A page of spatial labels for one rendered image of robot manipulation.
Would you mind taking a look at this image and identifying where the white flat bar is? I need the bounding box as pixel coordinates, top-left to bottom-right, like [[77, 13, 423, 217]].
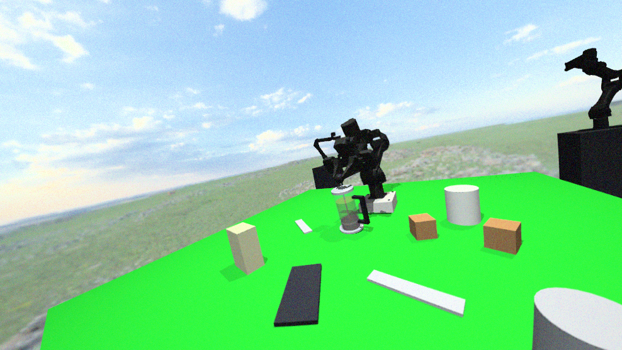
[[367, 270, 466, 318], [295, 219, 313, 234]]

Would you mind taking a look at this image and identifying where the brown rectangular block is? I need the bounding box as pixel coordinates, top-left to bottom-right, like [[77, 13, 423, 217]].
[[408, 213, 438, 241], [483, 217, 522, 255]]

